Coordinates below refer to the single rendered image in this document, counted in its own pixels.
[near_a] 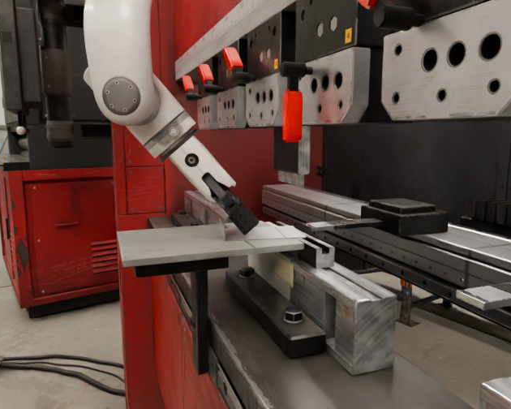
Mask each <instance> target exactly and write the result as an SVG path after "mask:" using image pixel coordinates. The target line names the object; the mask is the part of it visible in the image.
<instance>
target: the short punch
mask: <svg viewBox="0 0 511 409"><path fill-rule="evenodd" d="M310 138H311V126H302V138H301V140H299V141H298V142H286V141H285V140H283V137H282V127H274V144H273V168H274V169H275V170H278V181H282V182H285V183H290V184H293V185H297V186H300V187H304V175H305V174H309V172H310Z"/></svg>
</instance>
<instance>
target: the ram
mask: <svg viewBox="0 0 511 409"><path fill-rule="evenodd" d="M241 1H242V0H174V48H175V62H176V61H177V60H178V59H179V58H180V57H181V56H182V55H184V54H185V53H186V52H187V51H188V50H189V49H190V48H191V47H192V46H193V45H194V44H195V43H196V42H197V41H198V40H199V39H200V38H202V37H203V36H204V35H205V34H206V33H207V32H208V31H209V30H210V29H212V28H213V27H214V26H215V25H216V24H217V23H218V22H219V21H220V20H222V19H223V18H224V17H225V16H226V15H227V14H228V13H229V12H230V11H232V10H233V9H234V8H235V7H236V6H237V5H238V4H239V3H240V2H241ZM296 2H297V0H266V1H265V2H263V3H262V4H261V5H259V6H258V7H257V8H256V9H255V10H254V11H252V12H251V13H250V14H248V15H247V16H246V17H244V18H243V19H242V20H240V21H239V22H238V23H237V24H235V25H234V26H233V27H232V28H231V29H229V30H228V31H227V32H225V33H224V34H223V35H221V36H220V37H219V38H217V39H216V40H215V41H214V42H213V43H212V44H210V45H209V46H208V47H206V48H205V49H204V50H202V51H201V52H200V53H198V54H197V55H196V56H195V57H194V58H193V59H191V60H190V61H189V62H187V63H186V64H185V65H183V66H182V67H181V68H179V69H178V70H177V71H176V72H175V78H176V81H182V76H184V75H189V76H190V77H191V81H192V82H198V66H199V65H200V64H202V63H203V62H205V61H207V60H208V59H210V58H211V57H218V53H219V52H220V51H222V50H223V49H224V48H225V47H227V46H229V45H231V44H232V43H234V42H235V41H237V40H238V39H245V40H247V34H248V33H249V32H250V31H251V30H253V29H254V28H256V27H258V26H259V25H261V24H262V23H263V22H265V21H266V20H268V19H270V18H271V17H273V16H274V15H275V14H277V13H278V12H280V11H293V12H296Z"/></svg>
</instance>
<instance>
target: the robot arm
mask: <svg viewBox="0 0 511 409"><path fill-rule="evenodd" d="M151 6H152V0H85V4H84V40H85V47H86V53H87V58H88V68H87V70H86V71H85V73H84V81H85V82H86V83H87V84H88V85H89V86H90V88H91V89H92V90H93V93H94V96H95V99H96V102H97V104H98V107H99V109H100V110H101V112H102V113H103V115H104V116H106V117H107V119H108V120H110V121H111V122H113V123H116V124H118V125H122V126H126V127H127V129H128V130H129V131H130V132H131V133H132V134H133V135H134V136H135V138H136V139H137V140H138V141H139V142H140V143H141V144H142V145H143V146H144V147H145V148H146V149H147V150H148V151H149V153H150V154H151V155H152V156H153V157H154V158H156V157H157V156H158V155H162V158H161V159H160V161H161V162H163V161H164V160H165V159H166V158H167V157H168V158H169V159H170V160H171V161H172V162H173V163H174V164H175V165H176V167H177V168H178V169H179V170H180V171H181V172H182V173H183V174H184V176H185V177H186V178H187V179H188V180H189V181H190V182H191V183H192V184H193V185H194V186H195V187H196V188H197V189H198V190H199V191H200V192H201V193H202V194H203V195H204V196H205V197H206V198H207V199H208V200H209V201H210V202H212V203H218V204H219V205H220V206H221V207H222V208H223V210H224V211H225V212H226V213H227V214H228V215H229V216H228V218H229V219H230V220H231V221H232V222H233V223H234V224H235V225H236V226H237V227H238V229H239V230H240V231H241V232H242V233H243V234H244V235H246V234H247V233H248V232H249V231H251V230H252V229H253V228H254V227H255V226H257V225H258V224H259V221H258V220H257V218H256V217H255V216H254V215H253V214H252V212H251V211H250V210H249V209H248V208H247V206H246V205H245V204H244V203H243V202H242V201H241V200H240V199H239V198H236V196H235V195H234V194H233V193H232V191H231V190H230V189H229V188H228V187H230V186H232V185H233V186H234V187H235V185H236V182H235V181H234V180H233V179H232V178H231V177H230V176H229V174H228V173H227V172H226V171H225V170H224V169H223V167H222V166H221V165H220V164H219V163H218V162H217V160H216V159H215V158H214V157H213V155H212V154H211V153H210V152H209V151H208V150H207V149H206V148H205V147H204V146H203V145H202V144H201V143H200V142H199V141H198V140H197V139H196V138H195V137H194V134H195V133H196V132H197V131H198V129H197V128H196V129H195V130H194V131H193V130H192V129H191V127H192V126H194V125H195V121H194V120H193V119H192V117H191V116H190V115H189V114H188V113H187V112H186V111H185V110H184V109H183V107H182V106H181V105H180V104H179V103H178V101H177V100H176V99H175V98H174V96H173V95H172V94H171V93H170V92H169V90H168V89H167V88H166V87H165V85H164V84H163V83H162V82H161V81H160V80H159V79H158V78H157V77H156V76H155V74H154V73H153V72H152V51H151V34H150V16H151Z"/></svg>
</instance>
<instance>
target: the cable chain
mask: <svg viewBox="0 0 511 409"><path fill-rule="evenodd" d="M467 216H468V218H473V219H478V220H480V221H487V222H490V223H497V224H499V225H502V226H509V227H511V201H507V200H505V199H499V200H497V199H496V198H494V197H491V198H489V199H488V200H479V201H477V200H475V199H469V200H468V209H467Z"/></svg>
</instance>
